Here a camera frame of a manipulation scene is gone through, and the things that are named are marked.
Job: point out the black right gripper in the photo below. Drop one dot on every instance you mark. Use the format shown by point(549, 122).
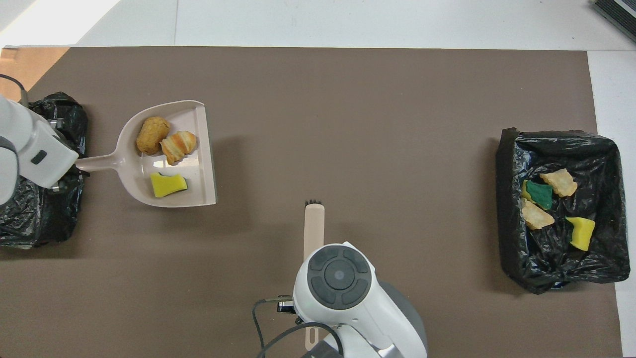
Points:
point(285, 304)

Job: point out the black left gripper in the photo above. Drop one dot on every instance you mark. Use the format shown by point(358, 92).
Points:
point(67, 181)

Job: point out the beige brush black bristles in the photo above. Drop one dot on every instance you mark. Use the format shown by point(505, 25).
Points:
point(314, 228)

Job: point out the brown fried nugget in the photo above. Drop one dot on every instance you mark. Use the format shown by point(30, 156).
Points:
point(152, 135)

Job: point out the small yellow sponge wedge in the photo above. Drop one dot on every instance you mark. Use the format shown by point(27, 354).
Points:
point(169, 185)

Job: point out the beige plastic dustpan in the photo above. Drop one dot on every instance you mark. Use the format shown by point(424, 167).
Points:
point(174, 189)

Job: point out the pale bread chunk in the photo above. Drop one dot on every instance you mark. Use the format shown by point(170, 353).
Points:
point(178, 146)

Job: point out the golden croissant piece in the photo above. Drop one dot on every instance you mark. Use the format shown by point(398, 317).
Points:
point(535, 215)
point(559, 182)

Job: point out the notched yellow sponge piece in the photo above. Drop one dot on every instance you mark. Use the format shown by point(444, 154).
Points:
point(539, 195)

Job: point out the yellow sponge block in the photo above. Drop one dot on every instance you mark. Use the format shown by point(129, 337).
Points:
point(582, 233)

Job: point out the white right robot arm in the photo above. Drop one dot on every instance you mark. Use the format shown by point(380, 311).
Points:
point(357, 308)

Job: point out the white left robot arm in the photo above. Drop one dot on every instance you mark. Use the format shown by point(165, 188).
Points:
point(25, 144)

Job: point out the black bag lined bin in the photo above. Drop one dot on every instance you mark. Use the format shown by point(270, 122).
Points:
point(39, 223)
point(596, 169)

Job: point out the brown paper table mat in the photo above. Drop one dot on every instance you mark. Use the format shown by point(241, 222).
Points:
point(298, 124)

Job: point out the dark ribbed object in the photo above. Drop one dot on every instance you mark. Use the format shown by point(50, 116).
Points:
point(618, 14)

